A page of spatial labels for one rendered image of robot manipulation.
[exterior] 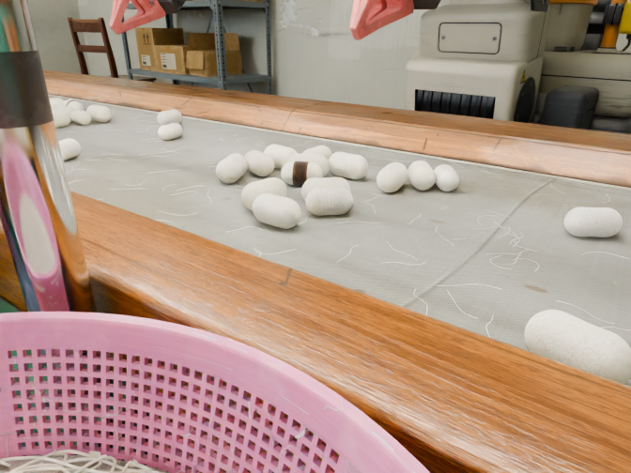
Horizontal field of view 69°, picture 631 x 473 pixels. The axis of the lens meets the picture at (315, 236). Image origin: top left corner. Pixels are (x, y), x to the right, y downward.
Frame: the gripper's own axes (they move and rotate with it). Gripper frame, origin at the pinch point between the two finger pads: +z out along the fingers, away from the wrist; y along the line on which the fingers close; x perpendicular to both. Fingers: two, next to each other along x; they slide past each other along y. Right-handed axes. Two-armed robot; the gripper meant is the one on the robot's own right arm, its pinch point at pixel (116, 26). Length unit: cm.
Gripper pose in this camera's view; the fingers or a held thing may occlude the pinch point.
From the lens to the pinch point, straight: 76.7
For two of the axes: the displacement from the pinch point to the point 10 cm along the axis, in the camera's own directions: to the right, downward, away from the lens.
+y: 8.2, 2.4, -5.2
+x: 3.8, 4.7, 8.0
